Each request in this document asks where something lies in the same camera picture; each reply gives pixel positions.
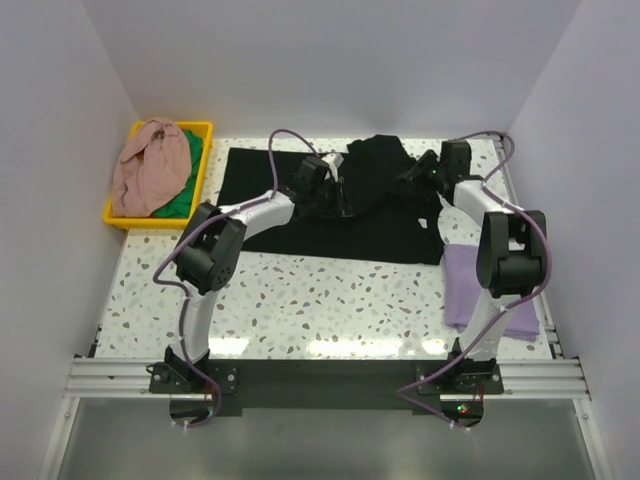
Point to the black t shirt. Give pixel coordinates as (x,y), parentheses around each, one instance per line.
(374,216)

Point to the aluminium front rail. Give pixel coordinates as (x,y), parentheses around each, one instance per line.
(519,379)

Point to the pink t shirt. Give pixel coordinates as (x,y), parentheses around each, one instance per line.
(152,169)

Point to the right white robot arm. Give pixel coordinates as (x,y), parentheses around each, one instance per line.
(513,261)

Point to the yellow plastic bin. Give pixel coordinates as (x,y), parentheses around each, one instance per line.
(176,213)

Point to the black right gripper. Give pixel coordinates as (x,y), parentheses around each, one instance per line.
(428,160)

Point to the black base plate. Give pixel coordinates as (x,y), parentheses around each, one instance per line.
(217,387)

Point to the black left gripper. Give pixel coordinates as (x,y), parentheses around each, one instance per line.
(341,206)

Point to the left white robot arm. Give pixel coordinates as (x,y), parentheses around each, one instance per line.
(206,256)

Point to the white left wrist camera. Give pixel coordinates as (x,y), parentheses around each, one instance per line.
(333,160)

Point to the folded purple t shirt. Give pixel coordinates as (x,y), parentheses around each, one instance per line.
(462,291)

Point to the aluminium right side rail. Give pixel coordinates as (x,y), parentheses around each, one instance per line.
(533,183)

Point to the aluminium rail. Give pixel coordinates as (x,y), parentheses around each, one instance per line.
(519,379)
(533,183)

